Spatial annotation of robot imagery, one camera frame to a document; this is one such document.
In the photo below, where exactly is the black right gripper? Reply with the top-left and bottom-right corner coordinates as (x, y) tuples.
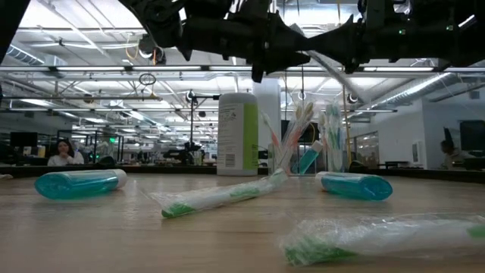
(308, 0), (421, 74)

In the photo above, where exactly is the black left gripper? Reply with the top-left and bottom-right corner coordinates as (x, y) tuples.
(177, 9), (311, 83)

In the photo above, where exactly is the green toothbrush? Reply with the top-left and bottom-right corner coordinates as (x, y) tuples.
(326, 102), (344, 174)
(278, 212), (485, 267)
(149, 168), (291, 219)

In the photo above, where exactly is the white green wipes canister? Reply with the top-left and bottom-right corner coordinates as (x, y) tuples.
(216, 93), (259, 177)

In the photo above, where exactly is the teal mouthwash bottle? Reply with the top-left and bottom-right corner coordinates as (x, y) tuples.
(33, 169), (128, 201)
(290, 139), (325, 175)
(314, 171), (394, 202)

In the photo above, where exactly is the clear acrylic organizer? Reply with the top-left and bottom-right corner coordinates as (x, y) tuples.
(267, 142), (348, 176)

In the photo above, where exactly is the black tripod stand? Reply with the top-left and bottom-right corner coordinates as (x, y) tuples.
(184, 89), (221, 152)

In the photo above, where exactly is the person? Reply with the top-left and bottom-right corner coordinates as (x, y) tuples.
(47, 138), (86, 167)
(439, 128), (474, 170)

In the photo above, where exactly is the ceiling cord reel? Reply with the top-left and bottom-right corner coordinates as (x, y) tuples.
(136, 34), (167, 66)

